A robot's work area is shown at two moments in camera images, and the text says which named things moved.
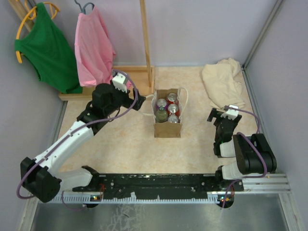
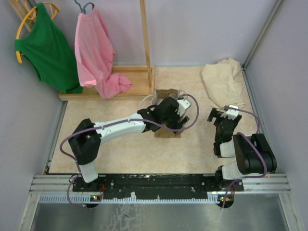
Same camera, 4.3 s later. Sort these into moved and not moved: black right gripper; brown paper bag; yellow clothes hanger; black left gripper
Moved: black left gripper
Not moved: black right gripper; brown paper bag; yellow clothes hanger
